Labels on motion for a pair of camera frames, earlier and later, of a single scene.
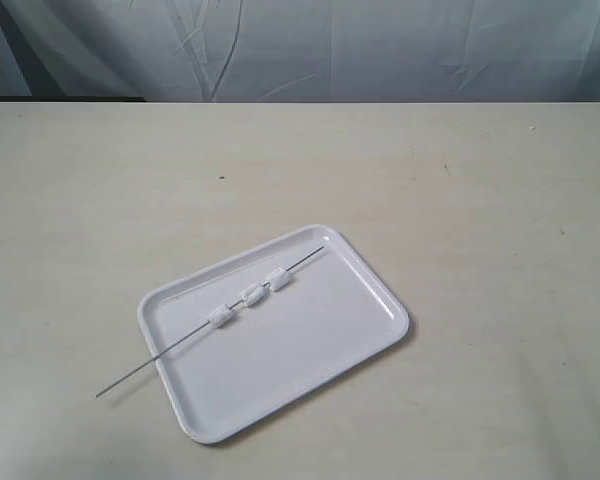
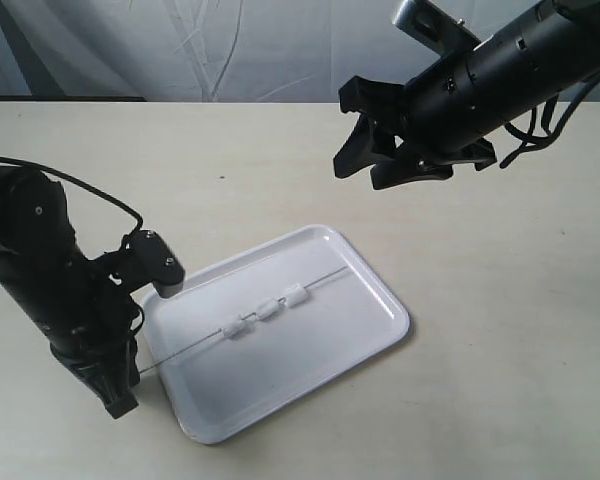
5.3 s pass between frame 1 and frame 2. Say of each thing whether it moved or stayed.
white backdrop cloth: stayed
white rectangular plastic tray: stayed
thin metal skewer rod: moved
